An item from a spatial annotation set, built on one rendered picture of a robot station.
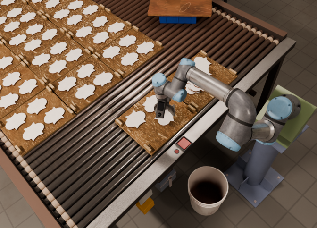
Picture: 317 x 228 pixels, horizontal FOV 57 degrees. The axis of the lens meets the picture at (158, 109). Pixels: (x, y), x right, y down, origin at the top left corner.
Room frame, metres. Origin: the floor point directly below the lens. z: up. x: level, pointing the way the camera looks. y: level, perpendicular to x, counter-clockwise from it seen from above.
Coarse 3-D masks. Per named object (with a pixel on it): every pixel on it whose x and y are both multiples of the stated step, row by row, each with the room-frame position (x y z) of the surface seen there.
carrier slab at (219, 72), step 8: (200, 56) 1.52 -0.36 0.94; (216, 64) 1.42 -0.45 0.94; (216, 72) 1.35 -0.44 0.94; (224, 72) 1.34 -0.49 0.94; (168, 80) 1.33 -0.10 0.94; (224, 80) 1.27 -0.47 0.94; (232, 80) 1.26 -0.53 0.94; (184, 88) 1.24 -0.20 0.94; (192, 96) 1.17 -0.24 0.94; (200, 96) 1.16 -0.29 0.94; (208, 96) 1.15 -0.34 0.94; (200, 104) 1.09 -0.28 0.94
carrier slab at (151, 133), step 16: (144, 96) 1.22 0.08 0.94; (128, 112) 1.10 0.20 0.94; (144, 112) 1.09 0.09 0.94; (176, 112) 1.06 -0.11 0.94; (192, 112) 1.04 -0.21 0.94; (128, 128) 0.98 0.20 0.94; (144, 128) 0.97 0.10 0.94; (160, 128) 0.95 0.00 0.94; (176, 128) 0.94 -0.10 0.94; (160, 144) 0.84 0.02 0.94
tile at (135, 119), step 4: (136, 112) 1.09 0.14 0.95; (140, 112) 1.08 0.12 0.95; (128, 116) 1.07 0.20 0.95; (132, 116) 1.06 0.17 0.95; (136, 116) 1.06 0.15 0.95; (140, 116) 1.06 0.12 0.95; (144, 116) 1.05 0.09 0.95; (128, 120) 1.04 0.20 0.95; (132, 120) 1.03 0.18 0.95; (136, 120) 1.03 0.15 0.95; (140, 120) 1.02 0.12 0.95; (144, 120) 1.02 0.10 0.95; (128, 124) 1.01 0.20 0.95; (132, 124) 1.00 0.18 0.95; (136, 124) 1.00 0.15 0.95; (140, 124) 1.00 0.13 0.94
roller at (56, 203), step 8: (248, 32) 1.73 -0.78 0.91; (240, 40) 1.65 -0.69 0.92; (232, 48) 1.57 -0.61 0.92; (224, 56) 1.50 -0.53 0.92; (128, 136) 0.94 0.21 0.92; (120, 144) 0.88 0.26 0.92; (128, 144) 0.89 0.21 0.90; (112, 152) 0.84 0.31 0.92; (104, 160) 0.79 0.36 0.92; (96, 168) 0.75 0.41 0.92; (88, 176) 0.71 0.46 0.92; (80, 184) 0.67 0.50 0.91; (64, 192) 0.63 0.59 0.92; (72, 192) 0.63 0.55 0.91; (56, 200) 0.59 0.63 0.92; (64, 200) 0.59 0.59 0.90; (56, 208) 0.55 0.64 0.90
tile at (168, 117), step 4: (168, 112) 1.01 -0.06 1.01; (164, 116) 0.99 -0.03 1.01; (168, 116) 0.98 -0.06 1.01; (172, 116) 0.98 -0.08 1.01; (160, 120) 0.97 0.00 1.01; (164, 120) 0.96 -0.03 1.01; (168, 120) 0.96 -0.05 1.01; (172, 120) 0.95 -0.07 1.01; (160, 124) 0.94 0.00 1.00; (164, 124) 0.94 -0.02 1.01
